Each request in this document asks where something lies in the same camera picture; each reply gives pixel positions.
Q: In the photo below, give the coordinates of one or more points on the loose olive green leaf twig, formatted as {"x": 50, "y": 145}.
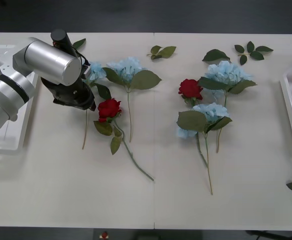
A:
{"x": 167, "y": 51}

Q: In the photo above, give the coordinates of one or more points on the silver and black left arm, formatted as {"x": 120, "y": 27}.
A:
{"x": 51, "y": 62}

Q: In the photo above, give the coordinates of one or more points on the small pale blue flower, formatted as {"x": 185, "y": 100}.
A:
{"x": 97, "y": 71}

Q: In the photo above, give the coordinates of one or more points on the red rose with long stem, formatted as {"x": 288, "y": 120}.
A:
{"x": 108, "y": 107}

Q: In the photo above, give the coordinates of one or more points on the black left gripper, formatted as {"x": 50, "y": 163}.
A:
{"x": 72, "y": 96}

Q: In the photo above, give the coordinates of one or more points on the small red object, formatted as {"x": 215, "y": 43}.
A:
{"x": 104, "y": 235}

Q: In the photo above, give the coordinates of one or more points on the pale blue flower long stem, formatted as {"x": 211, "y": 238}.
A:
{"x": 211, "y": 110}

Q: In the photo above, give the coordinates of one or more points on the pale blue flower broad leaves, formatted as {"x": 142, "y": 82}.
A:
{"x": 126, "y": 66}

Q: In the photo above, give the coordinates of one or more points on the single loose green leaf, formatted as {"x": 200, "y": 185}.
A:
{"x": 216, "y": 55}

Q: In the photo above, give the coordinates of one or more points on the large pale blue flower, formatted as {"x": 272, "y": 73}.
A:
{"x": 226, "y": 71}

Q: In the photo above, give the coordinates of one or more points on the loose five-leaf green twig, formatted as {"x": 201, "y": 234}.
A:
{"x": 256, "y": 55}

